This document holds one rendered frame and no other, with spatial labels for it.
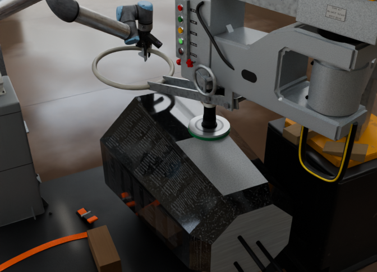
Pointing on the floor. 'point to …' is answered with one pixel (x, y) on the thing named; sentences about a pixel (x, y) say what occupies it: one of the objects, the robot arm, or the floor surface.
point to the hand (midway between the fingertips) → (147, 58)
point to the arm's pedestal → (16, 164)
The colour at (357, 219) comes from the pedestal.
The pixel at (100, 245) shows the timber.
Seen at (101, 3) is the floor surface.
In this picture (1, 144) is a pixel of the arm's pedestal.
